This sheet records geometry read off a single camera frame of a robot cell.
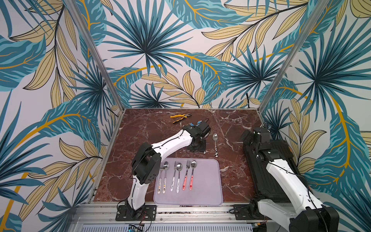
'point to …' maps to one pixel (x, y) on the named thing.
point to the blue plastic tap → (199, 122)
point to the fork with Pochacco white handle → (173, 181)
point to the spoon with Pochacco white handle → (179, 166)
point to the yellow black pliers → (185, 116)
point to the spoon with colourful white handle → (165, 167)
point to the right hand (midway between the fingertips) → (251, 135)
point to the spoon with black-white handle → (215, 137)
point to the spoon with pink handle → (193, 165)
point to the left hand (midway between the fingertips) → (200, 150)
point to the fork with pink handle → (188, 164)
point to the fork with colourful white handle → (159, 185)
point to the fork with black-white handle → (204, 152)
